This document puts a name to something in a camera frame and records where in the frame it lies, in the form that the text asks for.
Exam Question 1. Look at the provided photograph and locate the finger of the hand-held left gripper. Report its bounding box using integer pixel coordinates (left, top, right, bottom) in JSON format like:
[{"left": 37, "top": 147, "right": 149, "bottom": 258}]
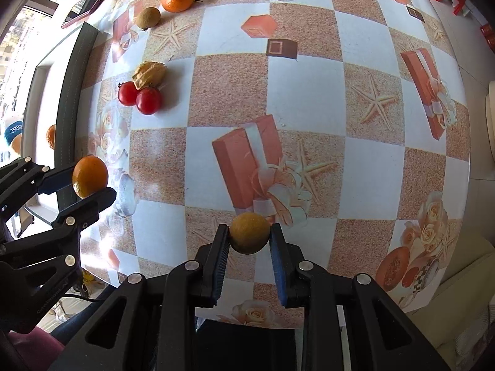
[
  {"left": 0, "top": 157, "right": 77, "bottom": 221},
  {"left": 0, "top": 187, "right": 117, "bottom": 334}
]

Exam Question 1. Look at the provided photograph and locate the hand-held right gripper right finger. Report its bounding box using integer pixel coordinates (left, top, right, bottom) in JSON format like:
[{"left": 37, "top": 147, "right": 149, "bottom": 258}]
[{"left": 270, "top": 223, "right": 451, "bottom": 371}]

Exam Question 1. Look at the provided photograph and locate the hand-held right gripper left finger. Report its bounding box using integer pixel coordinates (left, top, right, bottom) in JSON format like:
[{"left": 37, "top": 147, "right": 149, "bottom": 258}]
[{"left": 50, "top": 223, "right": 231, "bottom": 371}]

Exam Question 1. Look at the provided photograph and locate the yellow-brown round fruit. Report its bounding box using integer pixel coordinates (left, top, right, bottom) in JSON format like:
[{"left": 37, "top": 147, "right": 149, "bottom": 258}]
[{"left": 229, "top": 212, "right": 271, "bottom": 256}]

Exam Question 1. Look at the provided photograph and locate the white tray with grey rim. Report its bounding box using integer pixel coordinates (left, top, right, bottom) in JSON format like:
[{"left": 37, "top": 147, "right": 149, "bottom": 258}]
[{"left": 21, "top": 21, "right": 99, "bottom": 228}]

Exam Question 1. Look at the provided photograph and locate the red cherry tomato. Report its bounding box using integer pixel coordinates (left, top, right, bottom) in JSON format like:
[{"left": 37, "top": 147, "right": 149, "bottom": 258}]
[
  {"left": 136, "top": 87, "right": 162, "bottom": 116},
  {"left": 118, "top": 81, "right": 140, "bottom": 106}
]

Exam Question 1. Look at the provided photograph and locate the person's leg in jeans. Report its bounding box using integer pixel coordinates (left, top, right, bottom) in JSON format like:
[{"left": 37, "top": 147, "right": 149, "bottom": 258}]
[{"left": 50, "top": 301, "right": 113, "bottom": 352}]

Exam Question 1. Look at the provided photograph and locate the maroon cloth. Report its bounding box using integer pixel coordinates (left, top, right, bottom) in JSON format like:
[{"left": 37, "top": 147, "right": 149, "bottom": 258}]
[{"left": 0, "top": 326, "right": 64, "bottom": 371}]

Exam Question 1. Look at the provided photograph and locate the printed checkered tablecloth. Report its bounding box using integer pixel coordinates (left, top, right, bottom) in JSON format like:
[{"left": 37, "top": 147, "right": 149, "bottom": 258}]
[{"left": 77, "top": 0, "right": 472, "bottom": 329}]

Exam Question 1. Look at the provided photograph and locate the red-cased tablet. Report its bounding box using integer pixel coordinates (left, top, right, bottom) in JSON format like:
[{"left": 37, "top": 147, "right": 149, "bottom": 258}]
[{"left": 62, "top": 0, "right": 113, "bottom": 29}]

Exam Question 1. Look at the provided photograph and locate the brown kiwi fruit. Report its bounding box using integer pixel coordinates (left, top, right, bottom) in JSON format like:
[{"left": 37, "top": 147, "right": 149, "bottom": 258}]
[{"left": 134, "top": 7, "right": 161, "bottom": 29}]

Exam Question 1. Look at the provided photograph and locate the small red object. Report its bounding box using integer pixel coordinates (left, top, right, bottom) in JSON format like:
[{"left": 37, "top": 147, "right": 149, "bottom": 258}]
[{"left": 480, "top": 23, "right": 495, "bottom": 51}]

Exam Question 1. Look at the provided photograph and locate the black cable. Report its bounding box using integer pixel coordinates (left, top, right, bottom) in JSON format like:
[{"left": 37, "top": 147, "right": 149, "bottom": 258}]
[{"left": 62, "top": 295, "right": 103, "bottom": 305}]

